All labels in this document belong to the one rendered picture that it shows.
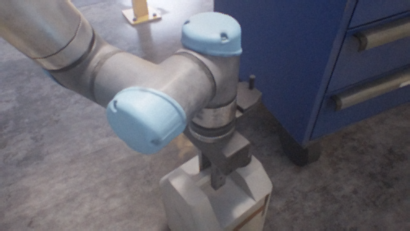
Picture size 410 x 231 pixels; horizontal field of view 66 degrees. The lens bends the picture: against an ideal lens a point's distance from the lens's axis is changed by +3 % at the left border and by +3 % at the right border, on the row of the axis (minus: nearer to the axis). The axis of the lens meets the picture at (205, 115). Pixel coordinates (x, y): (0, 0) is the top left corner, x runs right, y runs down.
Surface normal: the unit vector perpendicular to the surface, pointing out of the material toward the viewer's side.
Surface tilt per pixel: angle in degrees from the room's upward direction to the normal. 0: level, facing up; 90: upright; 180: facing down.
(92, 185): 0
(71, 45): 92
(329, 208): 0
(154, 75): 0
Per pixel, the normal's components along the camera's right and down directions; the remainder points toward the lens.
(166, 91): 0.36, -0.46
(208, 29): -0.02, -0.71
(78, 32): 0.95, 0.07
